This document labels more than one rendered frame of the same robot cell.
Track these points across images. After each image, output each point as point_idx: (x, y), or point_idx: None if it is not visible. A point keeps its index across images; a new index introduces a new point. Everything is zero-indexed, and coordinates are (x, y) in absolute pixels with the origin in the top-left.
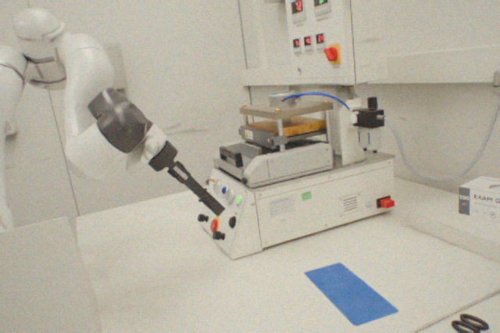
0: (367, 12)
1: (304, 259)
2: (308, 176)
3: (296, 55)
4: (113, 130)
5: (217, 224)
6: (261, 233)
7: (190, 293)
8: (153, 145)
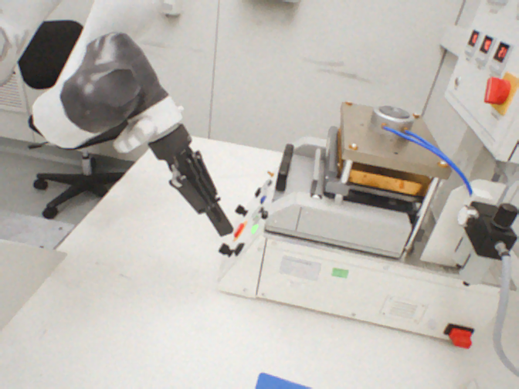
0: None
1: (283, 348)
2: (354, 253)
3: (465, 57)
4: (70, 102)
5: (239, 232)
6: (260, 282)
7: (135, 309)
8: (147, 130)
